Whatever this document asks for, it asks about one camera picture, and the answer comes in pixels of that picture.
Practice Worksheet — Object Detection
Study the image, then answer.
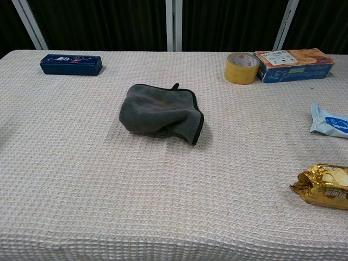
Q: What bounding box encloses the green cloth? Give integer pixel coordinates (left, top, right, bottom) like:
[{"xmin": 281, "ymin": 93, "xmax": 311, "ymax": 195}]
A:
[{"xmin": 119, "ymin": 83, "xmax": 204, "ymax": 147}]

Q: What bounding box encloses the yellow packing tape roll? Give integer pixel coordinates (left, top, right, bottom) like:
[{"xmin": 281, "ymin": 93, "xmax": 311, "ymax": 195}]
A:
[{"xmin": 224, "ymin": 53, "xmax": 260, "ymax": 85}]

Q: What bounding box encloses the beige waffle tablecloth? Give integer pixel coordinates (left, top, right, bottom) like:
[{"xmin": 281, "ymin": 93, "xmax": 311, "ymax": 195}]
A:
[{"xmin": 0, "ymin": 49, "xmax": 348, "ymax": 261}]

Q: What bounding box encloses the dark blue rectangular box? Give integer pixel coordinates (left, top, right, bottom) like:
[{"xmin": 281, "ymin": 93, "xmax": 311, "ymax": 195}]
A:
[{"xmin": 40, "ymin": 54, "xmax": 103, "ymax": 77}]

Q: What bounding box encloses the black pleated curtain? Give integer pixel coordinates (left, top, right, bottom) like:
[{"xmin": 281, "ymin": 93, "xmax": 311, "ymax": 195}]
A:
[{"xmin": 0, "ymin": 0, "xmax": 348, "ymax": 59}]

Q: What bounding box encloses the orange and blue biscuit box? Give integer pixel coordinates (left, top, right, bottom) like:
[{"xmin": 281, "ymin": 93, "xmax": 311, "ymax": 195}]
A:
[{"xmin": 253, "ymin": 48, "xmax": 335, "ymax": 84}]

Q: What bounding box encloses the light blue wet wipes packet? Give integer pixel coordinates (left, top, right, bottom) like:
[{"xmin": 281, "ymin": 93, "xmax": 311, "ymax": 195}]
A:
[{"xmin": 309, "ymin": 102, "xmax": 348, "ymax": 139}]

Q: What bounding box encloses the gold foil snack packet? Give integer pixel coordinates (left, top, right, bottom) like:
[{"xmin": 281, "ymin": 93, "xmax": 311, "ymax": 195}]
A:
[{"xmin": 289, "ymin": 163, "xmax": 348, "ymax": 210}]

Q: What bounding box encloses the white frame post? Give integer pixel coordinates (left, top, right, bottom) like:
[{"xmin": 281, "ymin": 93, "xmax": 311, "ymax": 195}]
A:
[
  {"xmin": 10, "ymin": 0, "xmax": 49, "ymax": 51},
  {"xmin": 272, "ymin": 0, "xmax": 300, "ymax": 51},
  {"xmin": 165, "ymin": 0, "xmax": 183, "ymax": 52}
]

